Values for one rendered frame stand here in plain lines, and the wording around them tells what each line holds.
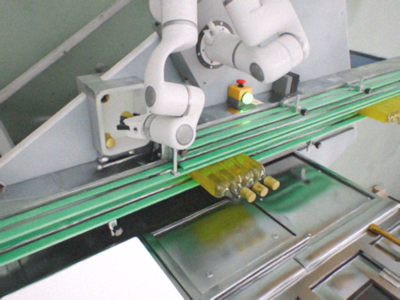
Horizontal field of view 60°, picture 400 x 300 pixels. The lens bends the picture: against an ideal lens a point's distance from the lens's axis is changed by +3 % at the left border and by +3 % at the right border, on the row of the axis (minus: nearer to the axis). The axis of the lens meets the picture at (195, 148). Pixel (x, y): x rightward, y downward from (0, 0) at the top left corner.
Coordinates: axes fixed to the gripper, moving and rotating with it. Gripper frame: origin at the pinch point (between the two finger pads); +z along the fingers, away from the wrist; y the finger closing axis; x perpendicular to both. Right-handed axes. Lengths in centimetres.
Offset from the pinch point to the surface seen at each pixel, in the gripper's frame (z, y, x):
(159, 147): 9.3, 12.8, -13.8
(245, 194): -14.6, 29.7, -30.9
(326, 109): 6, 104, -20
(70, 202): 7.6, -20.1, -21.5
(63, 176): 18.1, -18.3, -16.7
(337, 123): 6, 114, -29
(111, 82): 12.3, 1.2, 10.3
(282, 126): 5, 71, -20
